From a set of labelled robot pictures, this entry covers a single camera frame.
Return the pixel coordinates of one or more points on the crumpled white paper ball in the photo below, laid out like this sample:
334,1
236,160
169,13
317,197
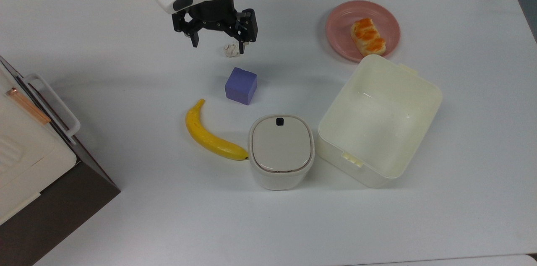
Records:
230,50

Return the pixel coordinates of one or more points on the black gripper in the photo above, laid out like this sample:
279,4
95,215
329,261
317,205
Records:
214,12

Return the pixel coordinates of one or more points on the cream plastic storage cabinet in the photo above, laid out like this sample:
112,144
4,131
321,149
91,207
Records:
25,152

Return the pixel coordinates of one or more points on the orange tape strip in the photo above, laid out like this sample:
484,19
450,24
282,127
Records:
29,106

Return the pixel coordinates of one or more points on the orange glazed bread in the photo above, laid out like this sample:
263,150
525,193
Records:
368,37

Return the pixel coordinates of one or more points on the pink plate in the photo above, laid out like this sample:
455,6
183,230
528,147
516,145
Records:
340,27

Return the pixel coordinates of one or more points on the cream plastic open container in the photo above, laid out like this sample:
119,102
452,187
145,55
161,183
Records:
377,123

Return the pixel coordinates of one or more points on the yellow banana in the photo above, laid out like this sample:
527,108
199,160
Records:
207,138

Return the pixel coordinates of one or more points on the dark brown wooden drawer box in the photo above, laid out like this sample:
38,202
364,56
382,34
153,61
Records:
63,207

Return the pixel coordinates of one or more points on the purple cube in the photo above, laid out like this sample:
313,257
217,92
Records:
241,86

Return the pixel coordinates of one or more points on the small beige lidded bin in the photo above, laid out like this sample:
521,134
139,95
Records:
280,148

